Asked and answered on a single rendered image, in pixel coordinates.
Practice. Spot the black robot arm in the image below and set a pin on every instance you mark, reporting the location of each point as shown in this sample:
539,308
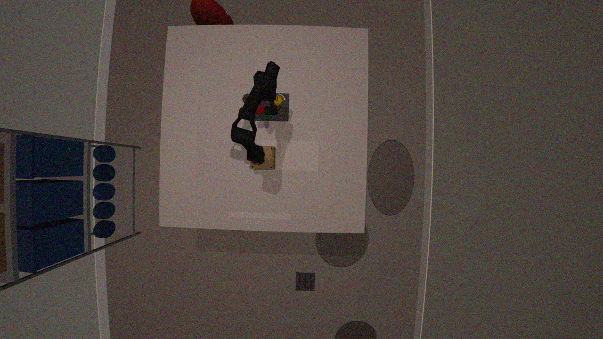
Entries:
263,86

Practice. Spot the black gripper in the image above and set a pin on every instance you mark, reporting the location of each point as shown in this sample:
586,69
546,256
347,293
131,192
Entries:
272,108

